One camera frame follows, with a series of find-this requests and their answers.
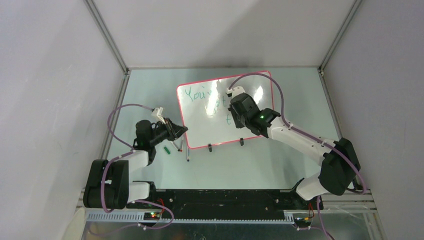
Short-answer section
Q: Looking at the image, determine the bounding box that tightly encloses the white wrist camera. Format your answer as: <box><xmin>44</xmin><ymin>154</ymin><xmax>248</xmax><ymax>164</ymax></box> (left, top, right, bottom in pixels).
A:
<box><xmin>226</xmin><ymin>86</ymin><xmax>245</xmax><ymax>99</ymax></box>
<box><xmin>151</xmin><ymin>106</ymin><xmax>166</xmax><ymax>124</ymax></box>

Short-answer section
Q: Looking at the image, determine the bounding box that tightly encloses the pink-framed whiteboard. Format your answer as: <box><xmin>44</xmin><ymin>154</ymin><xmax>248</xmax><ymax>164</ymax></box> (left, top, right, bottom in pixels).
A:
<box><xmin>176</xmin><ymin>70</ymin><xmax>274</xmax><ymax>150</ymax></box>

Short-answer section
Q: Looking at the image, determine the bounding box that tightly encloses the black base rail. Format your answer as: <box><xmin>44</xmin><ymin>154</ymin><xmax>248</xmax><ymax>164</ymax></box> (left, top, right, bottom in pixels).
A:
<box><xmin>127</xmin><ymin>189</ymin><xmax>324</xmax><ymax>220</ymax></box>

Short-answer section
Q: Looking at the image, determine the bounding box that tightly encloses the left electronics board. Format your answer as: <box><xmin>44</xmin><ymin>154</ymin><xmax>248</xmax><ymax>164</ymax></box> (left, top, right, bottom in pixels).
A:
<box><xmin>143</xmin><ymin>211</ymin><xmax>162</xmax><ymax>221</ymax></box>

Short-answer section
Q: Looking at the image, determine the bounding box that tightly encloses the electronics board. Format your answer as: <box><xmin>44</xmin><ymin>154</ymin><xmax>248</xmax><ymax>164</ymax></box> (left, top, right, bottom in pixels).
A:
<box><xmin>294</xmin><ymin>217</ymin><xmax>313</xmax><ymax>229</ymax></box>
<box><xmin>143</xmin><ymin>211</ymin><xmax>162</xmax><ymax>221</ymax></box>

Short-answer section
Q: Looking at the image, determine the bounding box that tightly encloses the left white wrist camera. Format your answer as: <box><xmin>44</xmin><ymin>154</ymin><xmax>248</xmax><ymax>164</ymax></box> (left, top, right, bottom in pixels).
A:
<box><xmin>151</xmin><ymin>106</ymin><xmax>166</xmax><ymax>124</ymax></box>

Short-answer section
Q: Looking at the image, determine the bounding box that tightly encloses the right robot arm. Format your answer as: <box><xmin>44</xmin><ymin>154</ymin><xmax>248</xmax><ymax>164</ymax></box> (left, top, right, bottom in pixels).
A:
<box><xmin>227</xmin><ymin>90</ymin><xmax>360</xmax><ymax>209</ymax></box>

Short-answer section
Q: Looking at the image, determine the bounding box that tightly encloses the black-capped whiteboard marker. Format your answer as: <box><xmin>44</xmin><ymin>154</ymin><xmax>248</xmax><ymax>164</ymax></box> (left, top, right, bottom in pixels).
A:
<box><xmin>171</xmin><ymin>141</ymin><xmax>181</xmax><ymax>152</ymax></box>

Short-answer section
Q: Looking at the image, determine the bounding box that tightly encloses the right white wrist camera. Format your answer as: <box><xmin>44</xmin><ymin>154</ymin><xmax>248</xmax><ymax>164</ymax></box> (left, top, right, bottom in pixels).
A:
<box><xmin>226</xmin><ymin>86</ymin><xmax>245</xmax><ymax>99</ymax></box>

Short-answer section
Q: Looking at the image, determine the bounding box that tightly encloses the red-capped whiteboard marker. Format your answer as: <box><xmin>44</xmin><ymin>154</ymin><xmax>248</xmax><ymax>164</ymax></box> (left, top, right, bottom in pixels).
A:
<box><xmin>179</xmin><ymin>136</ymin><xmax>185</xmax><ymax>152</ymax></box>

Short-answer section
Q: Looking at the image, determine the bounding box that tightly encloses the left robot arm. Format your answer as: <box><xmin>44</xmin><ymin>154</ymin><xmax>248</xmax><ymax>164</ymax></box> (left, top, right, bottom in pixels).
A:
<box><xmin>82</xmin><ymin>118</ymin><xmax>188</xmax><ymax>213</ymax></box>

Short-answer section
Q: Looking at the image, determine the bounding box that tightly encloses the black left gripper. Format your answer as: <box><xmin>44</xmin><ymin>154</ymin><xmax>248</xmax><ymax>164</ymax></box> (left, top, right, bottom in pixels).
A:
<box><xmin>148</xmin><ymin>117</ymin><xmax>187</xmax><ymax>146</ymax></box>

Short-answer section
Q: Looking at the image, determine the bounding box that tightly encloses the right electronics board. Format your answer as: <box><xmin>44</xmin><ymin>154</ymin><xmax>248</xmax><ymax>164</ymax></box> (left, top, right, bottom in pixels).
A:
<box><xmin>294</xmin><ymin>217</ymin><xmax>313</xmax><ymax>229</ymax></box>

